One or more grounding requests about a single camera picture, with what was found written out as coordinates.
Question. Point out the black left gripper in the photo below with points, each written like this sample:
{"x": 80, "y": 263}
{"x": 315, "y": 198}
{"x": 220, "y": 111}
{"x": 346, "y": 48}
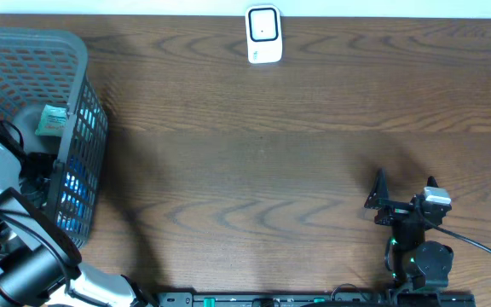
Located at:
{"x": 45, "y": 160}

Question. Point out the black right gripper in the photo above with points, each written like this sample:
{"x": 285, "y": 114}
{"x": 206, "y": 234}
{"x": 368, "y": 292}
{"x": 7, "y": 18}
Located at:
{"x": 379, "y": 198}

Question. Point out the light blue wet wipes pack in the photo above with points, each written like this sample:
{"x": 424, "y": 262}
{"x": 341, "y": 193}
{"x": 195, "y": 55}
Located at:
{"x": 52, "y": 121}

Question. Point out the blue Oreo cookie pack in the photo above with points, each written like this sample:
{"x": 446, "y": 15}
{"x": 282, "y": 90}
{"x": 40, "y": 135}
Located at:
{"x": 77, "y": 196}

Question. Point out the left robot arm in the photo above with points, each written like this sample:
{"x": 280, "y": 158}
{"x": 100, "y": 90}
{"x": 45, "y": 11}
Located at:
{"x": 39, "y": 263}

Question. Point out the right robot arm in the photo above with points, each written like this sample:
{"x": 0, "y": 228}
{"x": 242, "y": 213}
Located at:
{"x": 419, "y": 266}

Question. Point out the grey plastic mesh basket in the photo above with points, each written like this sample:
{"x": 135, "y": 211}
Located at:
{"x": 49, "y": 67}

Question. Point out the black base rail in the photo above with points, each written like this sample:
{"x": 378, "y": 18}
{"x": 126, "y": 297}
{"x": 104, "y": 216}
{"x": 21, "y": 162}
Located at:
{"x": 182, "y": 299}

